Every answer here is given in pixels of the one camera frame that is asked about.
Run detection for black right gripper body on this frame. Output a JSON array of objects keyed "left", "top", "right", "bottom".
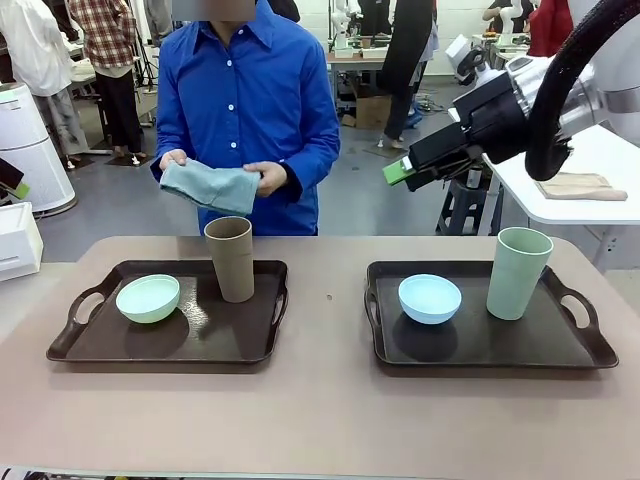
[{"left": 452, "top": 82, "right": 532, "bottom": 165}]

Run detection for beige cloth mat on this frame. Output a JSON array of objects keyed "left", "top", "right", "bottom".
[{"left": 533, "top": 172, "right": 629, "bottom": 202}]

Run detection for pale green bowl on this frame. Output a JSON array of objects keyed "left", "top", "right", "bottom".
[{"left": 115, "top": 273, "right": 181, "bottom": 325}]

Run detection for teal cloth mat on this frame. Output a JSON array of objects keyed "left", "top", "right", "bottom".
[{"left": 159, "top": 158, "right": 262, "bottom": 217}]

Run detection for brown tall cup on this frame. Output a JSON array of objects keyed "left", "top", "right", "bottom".
[{"left": 203, "top": 215, "right": 256, "bottom": 304}]

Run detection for person's right forearm blue sleeve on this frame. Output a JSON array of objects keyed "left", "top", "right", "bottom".
[{"left": 155, "top": 112, "right": 202, "bottom": 174}]

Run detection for person's left forearm blue sleeve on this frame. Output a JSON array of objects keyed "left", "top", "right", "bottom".
[{"left": 279, "top": 127, "right": 342, "bottom": 202}]

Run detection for dark brown tray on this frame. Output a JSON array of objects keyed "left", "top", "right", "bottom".
[
  {"left": 45, "top": 258, "right": 290, "bottom": 365},
  {"left": 364, "top": 259, "right": 620, "bottom": 371}
]

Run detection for person's left hand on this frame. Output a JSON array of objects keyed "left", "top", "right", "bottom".
[{"left": 243, "top": 161, "right": 289, "bottom": 198}]

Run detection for person's right hand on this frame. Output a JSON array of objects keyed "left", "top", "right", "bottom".
[{"left": 159, "top": 151, "right": 190, "bottom": 172}]

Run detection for white round air purifier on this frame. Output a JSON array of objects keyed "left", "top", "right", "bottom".
[{"left": 0, "top": 82, "right": 77, "bottom": 217}]

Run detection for black step stool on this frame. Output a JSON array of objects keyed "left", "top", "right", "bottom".
[{"left": 435, "top": 174, "right": 504, "bottom": 236}]

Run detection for white angular box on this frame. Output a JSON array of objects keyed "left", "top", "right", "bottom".
[{"left": 0, "top": 201, "right": 44, "bottom": 282}]

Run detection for cardboard box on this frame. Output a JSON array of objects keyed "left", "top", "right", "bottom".
[{"left": 353, "top": 92, "right": 392, "bottom": 131}]

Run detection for bystander in black clothes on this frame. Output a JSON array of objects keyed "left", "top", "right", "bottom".
[{"left": 382, "top": 0, "right": 441, "bottom": 149}]

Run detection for white side table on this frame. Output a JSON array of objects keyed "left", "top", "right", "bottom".
[{"left": 447, "top": 107, "right": 640, "bottom": 274}]

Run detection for bystander in red top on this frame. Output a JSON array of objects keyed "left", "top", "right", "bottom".
[{"left": 527, "top": 0, "right": 574, "bottom": 59}]

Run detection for background work table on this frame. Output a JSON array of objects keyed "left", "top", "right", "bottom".
[{"left": 327, "top": 45, "right": 396, "bottom": 109}]

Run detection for light blue bowl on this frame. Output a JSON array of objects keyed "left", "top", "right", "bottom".
[{"left": 397, "top": 273, "right": 463, "bottom": 325}]

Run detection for bystander in white shirt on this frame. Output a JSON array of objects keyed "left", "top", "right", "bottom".
[{"left": 0, "top": 0, "right": 84, "bottom": 161}]

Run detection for pale green tall cup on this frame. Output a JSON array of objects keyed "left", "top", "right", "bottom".
[{"left": 486, "top": 226, "right": 555, "bottom": 321}]

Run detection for bystander in plaid shirt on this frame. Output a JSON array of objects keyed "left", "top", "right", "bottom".
[{"left": 67, "top": 0, "right": 146, "bottom": 159}]

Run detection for person in blue shirt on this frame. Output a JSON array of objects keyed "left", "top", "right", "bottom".
[{"left": 155, "top": 0, "right": 342, "bottom": 237}]

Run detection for black corrugated cable hose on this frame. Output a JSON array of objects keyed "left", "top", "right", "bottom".
[{"left": 524, "top": 0, "right": 640, "bottom": 182}]

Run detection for white grey camera housing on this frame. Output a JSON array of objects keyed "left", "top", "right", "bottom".
[{"left": 444, "top": 37, "right": 486, "bottom": 84}]

